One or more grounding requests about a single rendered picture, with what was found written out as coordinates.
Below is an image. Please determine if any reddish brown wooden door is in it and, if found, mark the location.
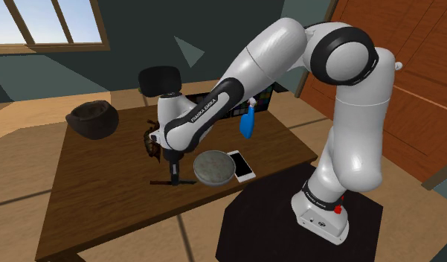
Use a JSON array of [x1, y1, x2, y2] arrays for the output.
[[295, 0, 447, 183]]

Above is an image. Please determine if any brown wooden table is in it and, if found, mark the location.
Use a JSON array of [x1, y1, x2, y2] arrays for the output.
[[34, 98, 319, 262]]

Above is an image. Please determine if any blue spray bottle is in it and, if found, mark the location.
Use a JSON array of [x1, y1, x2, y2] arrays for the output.
[[239, 97, 258, 140]]

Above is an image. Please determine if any wooden framed window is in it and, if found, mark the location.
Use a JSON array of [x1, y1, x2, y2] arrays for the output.
[[0, 0, 112, 56]]

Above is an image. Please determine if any thin dark brown stick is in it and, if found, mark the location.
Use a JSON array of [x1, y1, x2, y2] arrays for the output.
[[149, 179, 198, 185]]

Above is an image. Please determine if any black round bowl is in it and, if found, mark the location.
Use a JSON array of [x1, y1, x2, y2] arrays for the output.
[[65, 100, 120, 141]]

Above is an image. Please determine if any black robot stand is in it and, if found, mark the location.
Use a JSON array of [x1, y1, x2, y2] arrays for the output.
[[215, 162, 385, 262]]

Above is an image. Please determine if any black chair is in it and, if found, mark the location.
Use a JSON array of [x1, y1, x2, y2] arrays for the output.
[[137, 65, 184, 107]]

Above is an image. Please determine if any grey round bowl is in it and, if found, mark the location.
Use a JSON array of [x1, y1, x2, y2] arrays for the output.
[[193, 150, 237, 188]]

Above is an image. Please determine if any white smartphone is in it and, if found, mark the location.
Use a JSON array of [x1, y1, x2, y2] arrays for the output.
[[227, 150, 257, 183]]

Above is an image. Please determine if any dark brown figure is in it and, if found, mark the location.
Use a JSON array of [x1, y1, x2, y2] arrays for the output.
[[143, 119, 163, 164]]

